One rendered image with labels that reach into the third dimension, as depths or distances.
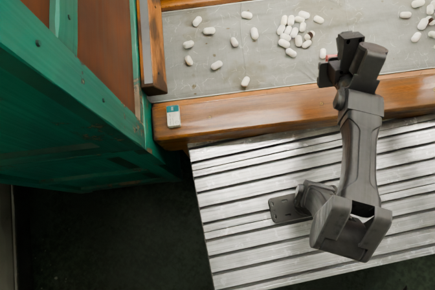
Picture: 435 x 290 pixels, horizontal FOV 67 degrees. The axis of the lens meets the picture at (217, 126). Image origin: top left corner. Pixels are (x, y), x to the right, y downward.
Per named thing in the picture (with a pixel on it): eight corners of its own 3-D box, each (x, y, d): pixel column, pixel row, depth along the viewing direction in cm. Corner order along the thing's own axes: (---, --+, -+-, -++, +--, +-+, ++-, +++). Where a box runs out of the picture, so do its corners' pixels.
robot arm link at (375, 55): (348, 37, 68) (355, 57, 58) (391, 46, 67) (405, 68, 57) (329, 87, 75) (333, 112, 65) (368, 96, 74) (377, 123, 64)
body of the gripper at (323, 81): (317, 60, 77) (327, 74, 71) (360, 55, 77) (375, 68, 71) (316, 85, 81) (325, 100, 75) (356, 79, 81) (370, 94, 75)
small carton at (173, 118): (181, 127, 92) (180, 125, 90) (169, 128, 92) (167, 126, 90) (179, 106, 93) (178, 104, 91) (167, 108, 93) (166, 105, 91)
